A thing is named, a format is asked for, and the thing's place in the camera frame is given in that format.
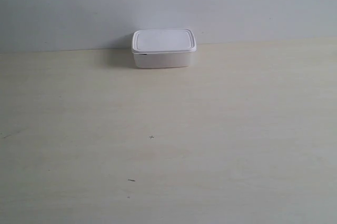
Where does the white lidded plastic container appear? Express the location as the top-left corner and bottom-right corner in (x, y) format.
(131, 28), (197, 69)

